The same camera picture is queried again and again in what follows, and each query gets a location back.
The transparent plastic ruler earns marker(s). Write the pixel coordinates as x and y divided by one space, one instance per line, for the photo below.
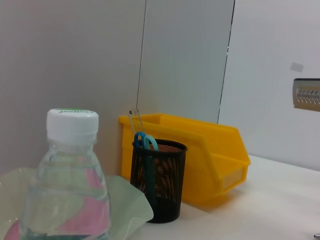
133 122

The blue scissors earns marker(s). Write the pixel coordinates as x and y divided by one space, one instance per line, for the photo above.
150 175

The clear green-label water bottle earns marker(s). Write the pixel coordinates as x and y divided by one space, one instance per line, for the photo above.
72 125

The pink peach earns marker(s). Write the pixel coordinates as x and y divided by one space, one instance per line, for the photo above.
95 212

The silver white pen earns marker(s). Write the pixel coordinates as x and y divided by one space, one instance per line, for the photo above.
317 236

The black mesh pen holder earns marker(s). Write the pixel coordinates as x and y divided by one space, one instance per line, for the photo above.
165 180

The green glass fruit bowl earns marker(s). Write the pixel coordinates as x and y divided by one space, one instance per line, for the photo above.
127 200

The yellow plastic bin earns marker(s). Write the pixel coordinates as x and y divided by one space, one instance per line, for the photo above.
212 150

